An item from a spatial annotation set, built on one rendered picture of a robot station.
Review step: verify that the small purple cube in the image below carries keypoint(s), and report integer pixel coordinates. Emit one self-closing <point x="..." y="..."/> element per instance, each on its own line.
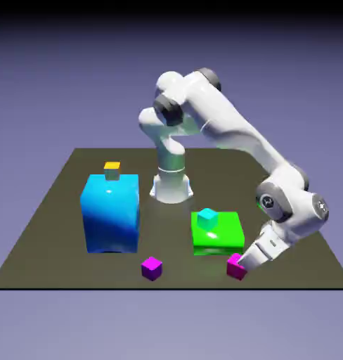
<point x="151" y="268"/>

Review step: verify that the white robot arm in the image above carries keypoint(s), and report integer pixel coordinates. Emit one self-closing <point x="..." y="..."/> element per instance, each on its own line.
<point x="233" y="123"/>

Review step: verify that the large green box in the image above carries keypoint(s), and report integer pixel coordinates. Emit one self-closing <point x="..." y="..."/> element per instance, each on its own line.
<point x="219" y="236"/>

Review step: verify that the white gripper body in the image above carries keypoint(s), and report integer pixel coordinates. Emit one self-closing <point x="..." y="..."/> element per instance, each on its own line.
<point x="257" y="252"/>

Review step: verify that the large blue box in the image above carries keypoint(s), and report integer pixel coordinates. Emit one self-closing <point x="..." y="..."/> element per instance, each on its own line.
<point x="111" y="213"/>

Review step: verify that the small yellow cube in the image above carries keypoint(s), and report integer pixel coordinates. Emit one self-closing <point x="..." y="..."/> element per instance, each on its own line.
<point x="112" y="170"/>

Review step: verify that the small cyan cube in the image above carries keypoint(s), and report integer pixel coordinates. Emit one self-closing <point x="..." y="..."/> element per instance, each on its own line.
<point x="207" y="218"/>

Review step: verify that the small pink cube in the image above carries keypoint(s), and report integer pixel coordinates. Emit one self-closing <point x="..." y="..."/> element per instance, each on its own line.
<point x="235" y="268"/>

